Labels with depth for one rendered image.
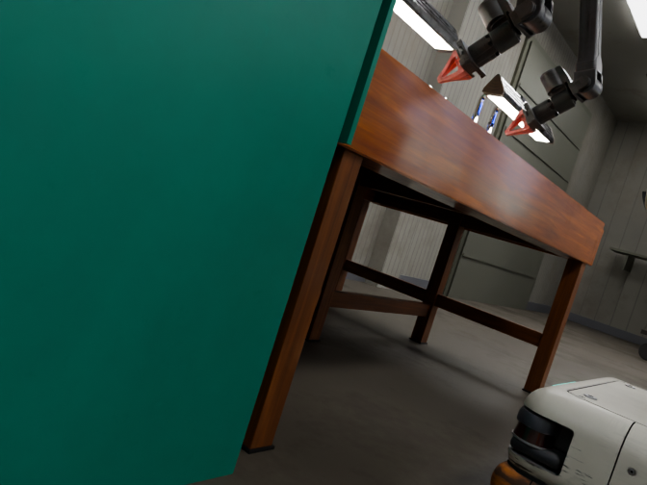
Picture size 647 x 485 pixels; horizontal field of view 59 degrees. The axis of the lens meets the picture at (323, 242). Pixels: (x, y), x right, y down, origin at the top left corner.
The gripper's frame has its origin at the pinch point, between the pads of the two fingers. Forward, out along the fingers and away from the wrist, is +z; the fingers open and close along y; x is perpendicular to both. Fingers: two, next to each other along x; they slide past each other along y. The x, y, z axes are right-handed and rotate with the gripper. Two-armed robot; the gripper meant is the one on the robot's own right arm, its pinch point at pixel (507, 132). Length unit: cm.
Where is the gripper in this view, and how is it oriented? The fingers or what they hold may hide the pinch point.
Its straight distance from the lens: 184.1
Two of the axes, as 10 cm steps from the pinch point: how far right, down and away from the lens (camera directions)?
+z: -7.6, 4.2, 5.0
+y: -6.1, -1.6, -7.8
